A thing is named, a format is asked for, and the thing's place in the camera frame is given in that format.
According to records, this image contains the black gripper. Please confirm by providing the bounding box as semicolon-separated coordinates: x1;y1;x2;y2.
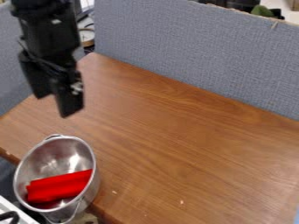
16;11;84;118

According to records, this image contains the stainless steel pot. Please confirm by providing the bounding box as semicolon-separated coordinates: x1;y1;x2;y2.
13;135;100;224

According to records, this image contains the red plastic block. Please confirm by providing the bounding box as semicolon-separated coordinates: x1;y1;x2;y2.
25;169;93;204

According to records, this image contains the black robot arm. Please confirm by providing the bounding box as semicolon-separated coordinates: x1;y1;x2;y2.
10;0;84;118

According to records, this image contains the green object behind partition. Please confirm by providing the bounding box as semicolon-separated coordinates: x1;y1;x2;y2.
250;5;274;18

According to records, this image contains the round wooden clock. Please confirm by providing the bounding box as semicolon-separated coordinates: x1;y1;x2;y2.
78;28;94;47

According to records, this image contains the white grey equipment corner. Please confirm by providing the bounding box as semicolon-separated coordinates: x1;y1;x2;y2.
0;195;40;224

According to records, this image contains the grey fabric partition panel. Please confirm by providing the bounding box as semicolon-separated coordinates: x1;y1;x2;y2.
94;0;299;121

